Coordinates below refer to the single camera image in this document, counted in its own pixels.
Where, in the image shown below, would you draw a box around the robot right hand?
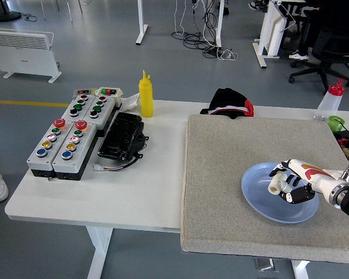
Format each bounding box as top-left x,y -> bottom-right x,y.
269,159 -> 346,204

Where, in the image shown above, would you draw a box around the blue plastic plate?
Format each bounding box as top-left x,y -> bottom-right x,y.
241,162 -> 320,224

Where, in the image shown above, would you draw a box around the green tape roll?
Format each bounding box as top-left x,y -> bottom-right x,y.
327,115 -> 346,134

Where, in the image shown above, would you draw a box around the clear squeeze bottle red cap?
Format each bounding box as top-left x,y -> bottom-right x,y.
316,77 -> 346,112

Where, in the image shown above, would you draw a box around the grey-brown foam mat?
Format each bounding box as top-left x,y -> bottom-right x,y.
179,113 -> 349,264

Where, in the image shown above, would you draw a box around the white table leg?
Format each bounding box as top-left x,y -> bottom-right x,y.
86,226 -> 114,279
290,259 -> 311,279

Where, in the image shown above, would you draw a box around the black red cloth bundle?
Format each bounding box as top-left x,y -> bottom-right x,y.
199,87 -> 255,120

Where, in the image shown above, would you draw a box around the person's white black sneaker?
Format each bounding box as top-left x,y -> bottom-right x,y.
288,49 -> 309,61

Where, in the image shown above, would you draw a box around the black office chair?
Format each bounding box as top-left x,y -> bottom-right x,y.
287,10 -> 349,94

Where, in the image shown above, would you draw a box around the white desk leg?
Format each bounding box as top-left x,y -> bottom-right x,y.
213,0 -> 225,48
134,0 -> 148,45

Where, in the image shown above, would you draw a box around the yellow squeeze bottle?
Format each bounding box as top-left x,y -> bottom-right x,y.
138,69 -> 154,118

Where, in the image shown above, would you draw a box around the white plastic packet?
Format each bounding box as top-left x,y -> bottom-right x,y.
121,93 -> 141,112

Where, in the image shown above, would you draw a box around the black electronic module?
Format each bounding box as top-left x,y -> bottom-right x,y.
97,112 -> 150,162

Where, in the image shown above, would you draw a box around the grey three-button control box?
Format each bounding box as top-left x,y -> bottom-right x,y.
60,93 -> 97,123
83,95 -> 117,137

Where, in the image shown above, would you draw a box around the grey five-button control box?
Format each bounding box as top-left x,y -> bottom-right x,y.
26,118 -> 74,178
52,120 -> 98,181

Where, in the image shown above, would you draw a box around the metal chair legs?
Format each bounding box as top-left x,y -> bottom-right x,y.
40,0 -> 84,23

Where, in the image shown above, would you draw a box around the white panel heater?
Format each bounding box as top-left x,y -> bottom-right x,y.
0,28 -> 62,84

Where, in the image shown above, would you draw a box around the black fan base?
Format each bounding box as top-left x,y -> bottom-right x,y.
0,0 -> 22,23

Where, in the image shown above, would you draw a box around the metal bracket under table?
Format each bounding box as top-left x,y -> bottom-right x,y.
253,257 -> 280,273

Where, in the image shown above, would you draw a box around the white desk side frame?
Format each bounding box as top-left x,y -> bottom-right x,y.
252,0 -> 297,69

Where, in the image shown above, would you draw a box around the black floor cable bundle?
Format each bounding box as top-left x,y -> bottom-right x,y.
170,0 -> 222,58

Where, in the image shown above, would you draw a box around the cream red-green switch box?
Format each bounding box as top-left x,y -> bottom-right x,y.
94,87 -> 124,108

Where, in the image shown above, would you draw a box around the white connector coloured wires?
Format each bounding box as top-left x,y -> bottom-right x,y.
92,156 -> 138,173

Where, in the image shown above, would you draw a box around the small grey switch box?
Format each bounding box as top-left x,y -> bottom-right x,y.
73,88 -> 98,99

